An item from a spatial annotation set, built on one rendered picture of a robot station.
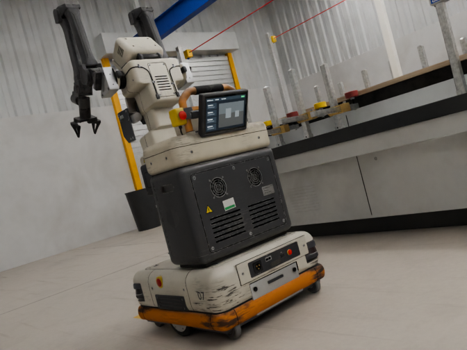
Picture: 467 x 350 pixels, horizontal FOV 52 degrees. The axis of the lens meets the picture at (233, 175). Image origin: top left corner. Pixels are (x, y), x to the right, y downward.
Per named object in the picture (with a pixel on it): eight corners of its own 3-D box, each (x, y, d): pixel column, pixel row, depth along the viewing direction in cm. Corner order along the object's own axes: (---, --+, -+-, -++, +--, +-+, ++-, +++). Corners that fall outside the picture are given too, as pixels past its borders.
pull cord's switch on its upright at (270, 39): (299, 144, 451) (269, 31, 450) (292, 146, 458) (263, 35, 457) (304, 142, 456) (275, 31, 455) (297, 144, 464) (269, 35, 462)
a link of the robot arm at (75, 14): (60, -5, 228) (80, -4, 234) (51, 11, 238) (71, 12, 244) (89, 80, 223) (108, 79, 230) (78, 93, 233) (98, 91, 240)
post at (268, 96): (283, 155, 321) (265, 86, 321) (280, 155, 324) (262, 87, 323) (287, 153, 323) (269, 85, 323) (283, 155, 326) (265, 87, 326)
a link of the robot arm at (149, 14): (136, -1, 256) (152, 0, 262) (126, 14, 266) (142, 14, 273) (165, 74, 251) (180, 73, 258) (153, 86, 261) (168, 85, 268)
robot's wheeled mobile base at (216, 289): (330, 279, 215) (316, 226, 215) (226, 339, 174) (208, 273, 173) (235, 278, 266) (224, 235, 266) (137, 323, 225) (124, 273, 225)
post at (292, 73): (310, 141, 302) (291, 68, 302) (306, 142, 305) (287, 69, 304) (313, 140, 304) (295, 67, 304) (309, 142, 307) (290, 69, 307)
